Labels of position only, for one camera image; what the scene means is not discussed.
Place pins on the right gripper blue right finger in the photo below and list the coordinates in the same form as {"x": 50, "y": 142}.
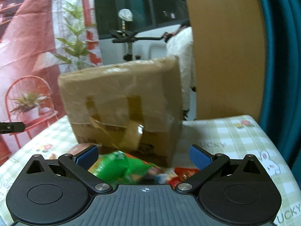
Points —
{"x": 209, "y": 167}

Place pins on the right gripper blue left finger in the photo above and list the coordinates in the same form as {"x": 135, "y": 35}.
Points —
{"x": 76, "y": 167}

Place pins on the green orange snack bag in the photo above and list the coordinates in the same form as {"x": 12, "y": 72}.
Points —
{"x": 121, "y": 168}

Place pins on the orange cracker pack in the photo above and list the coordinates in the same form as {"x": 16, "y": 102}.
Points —
{"x": 81, "y": 146}

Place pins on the red snack packet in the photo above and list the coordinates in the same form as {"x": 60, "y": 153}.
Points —
{"x": 179, "y": 174}

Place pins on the checked bunny tablecloth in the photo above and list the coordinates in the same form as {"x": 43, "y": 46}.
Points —
{"x": 234, "y": 136}

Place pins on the cardboard box with plastic liner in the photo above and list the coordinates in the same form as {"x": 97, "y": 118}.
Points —
{"x": 134, "y": 107}

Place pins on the red printed backdrop cloth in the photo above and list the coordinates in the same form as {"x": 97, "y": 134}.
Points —
{"x": 40, "y": 40}

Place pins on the wooden headboard panel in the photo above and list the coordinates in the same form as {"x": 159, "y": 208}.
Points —
{"x": 230, "y": 52}

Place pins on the white quilted blanket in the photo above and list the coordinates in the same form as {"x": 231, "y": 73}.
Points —
{"x": 181, "y": 45}

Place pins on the black exercise bike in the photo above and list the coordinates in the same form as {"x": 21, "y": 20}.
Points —
{"x": 127, "y": 37}

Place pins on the black pink garment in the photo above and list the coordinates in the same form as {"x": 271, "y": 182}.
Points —
{"x": 183, "y": 26}

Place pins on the dark window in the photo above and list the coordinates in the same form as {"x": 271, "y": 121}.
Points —
{"x": 147, "y": 14}

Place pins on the teal curtain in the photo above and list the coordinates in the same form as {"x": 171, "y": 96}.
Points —
{"x": 280, "y": 110}

